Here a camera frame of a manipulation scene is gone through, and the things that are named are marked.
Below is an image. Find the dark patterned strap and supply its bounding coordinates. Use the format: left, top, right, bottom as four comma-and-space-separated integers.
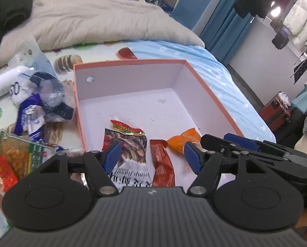
293, 54, 307, 83

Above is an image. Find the teal cloth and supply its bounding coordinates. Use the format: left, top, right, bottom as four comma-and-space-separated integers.
292, 86, 307, 114

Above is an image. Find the grey quilt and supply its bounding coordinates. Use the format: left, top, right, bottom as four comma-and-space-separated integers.
0, 0, 205, 68

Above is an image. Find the clear plastic packet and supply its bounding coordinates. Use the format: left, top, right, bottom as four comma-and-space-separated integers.
7, 37, 54, 81

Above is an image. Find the orange snack packet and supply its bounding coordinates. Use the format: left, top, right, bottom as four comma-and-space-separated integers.
167, 129, 203, 155

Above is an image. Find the dark purple bag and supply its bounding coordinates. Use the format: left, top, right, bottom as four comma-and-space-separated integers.
271, 26, 291, 50

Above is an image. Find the blue curtain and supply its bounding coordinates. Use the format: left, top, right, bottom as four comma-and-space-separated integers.
200, 0, 255, 65

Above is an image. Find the white puffer jacket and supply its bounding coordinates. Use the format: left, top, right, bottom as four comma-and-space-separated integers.
282, 0, 307, 50

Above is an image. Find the black jacket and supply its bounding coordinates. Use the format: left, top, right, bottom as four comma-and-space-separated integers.
0, 0, 35, 73

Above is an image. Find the white shrimp-picture snack packet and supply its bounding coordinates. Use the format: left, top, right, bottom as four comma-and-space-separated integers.
102, 128, 154, 193

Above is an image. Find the fruit-print mat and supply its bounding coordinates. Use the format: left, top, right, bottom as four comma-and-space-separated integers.
0, 40, 154, 240

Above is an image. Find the red yellow snack packet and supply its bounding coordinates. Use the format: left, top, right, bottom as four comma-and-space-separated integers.
0, 156, 19, 192

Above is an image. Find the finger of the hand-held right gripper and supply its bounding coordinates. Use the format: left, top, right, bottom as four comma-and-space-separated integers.
224, 133, 286, 158
200, 134, 246, 156

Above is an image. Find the blue chair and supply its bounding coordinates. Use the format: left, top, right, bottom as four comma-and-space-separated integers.
172, 0, 215, 30

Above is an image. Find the red suitcase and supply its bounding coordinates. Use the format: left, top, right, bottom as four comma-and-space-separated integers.
260, 94, 292, 132

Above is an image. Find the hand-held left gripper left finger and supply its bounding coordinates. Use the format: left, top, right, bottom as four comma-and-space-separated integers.
39, 140, 123, 196

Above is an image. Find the orange cardboard box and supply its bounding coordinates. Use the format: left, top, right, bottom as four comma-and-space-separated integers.
73, 59, 245, 188

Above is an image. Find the small red green snack packet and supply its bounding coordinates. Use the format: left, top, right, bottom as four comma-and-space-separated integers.
110, 118, 146, 136

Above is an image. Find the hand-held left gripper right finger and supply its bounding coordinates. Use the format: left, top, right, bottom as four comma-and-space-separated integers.
184, 141, 270, 196

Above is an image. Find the blue white plastic bag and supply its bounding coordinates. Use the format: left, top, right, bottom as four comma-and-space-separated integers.
14, 81, 64, 151

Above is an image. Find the white cylindrical bottle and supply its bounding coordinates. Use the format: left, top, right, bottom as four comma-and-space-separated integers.
0, 65, 36, 101

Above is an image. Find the green white snack packet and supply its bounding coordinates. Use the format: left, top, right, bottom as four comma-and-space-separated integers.
0, 130, 55, 178

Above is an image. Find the red sausage packet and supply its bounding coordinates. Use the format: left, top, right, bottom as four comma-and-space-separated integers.
150, 139, 176, 187

